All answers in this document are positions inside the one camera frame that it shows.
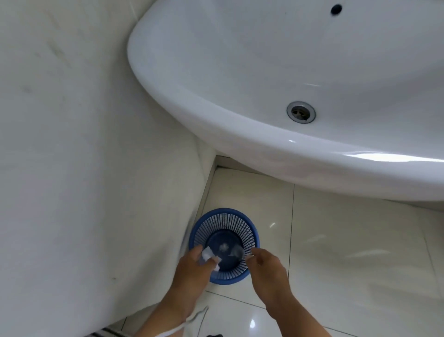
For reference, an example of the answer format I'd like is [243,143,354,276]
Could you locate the person's right hand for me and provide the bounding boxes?
[246,247,289,309]

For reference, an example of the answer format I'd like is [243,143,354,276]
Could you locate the person's left hand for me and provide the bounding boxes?
[172,245,223,308]

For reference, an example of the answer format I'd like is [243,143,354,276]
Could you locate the person's left forearm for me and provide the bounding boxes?
[133,299,206,337]

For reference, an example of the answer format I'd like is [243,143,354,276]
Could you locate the person's right forearm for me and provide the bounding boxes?
[264,299,332,337]

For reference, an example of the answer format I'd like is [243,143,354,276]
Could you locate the clear plastic wrapper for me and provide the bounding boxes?
[231,244,252,262]

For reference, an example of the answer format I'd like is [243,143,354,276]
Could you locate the blue plastic mesh wastebasket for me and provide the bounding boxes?
[188,208,260,286]

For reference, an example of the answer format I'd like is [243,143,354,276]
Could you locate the striped cloth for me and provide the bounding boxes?
[87,326,133,337]

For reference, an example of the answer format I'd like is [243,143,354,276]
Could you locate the metal sink drain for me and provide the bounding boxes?
[287,101,316,124]

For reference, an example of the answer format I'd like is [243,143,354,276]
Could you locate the white ceramic sink basin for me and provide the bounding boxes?
[127,0,444,211]

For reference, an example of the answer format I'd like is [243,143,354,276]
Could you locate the white cord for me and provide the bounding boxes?
[162,306,209,337]

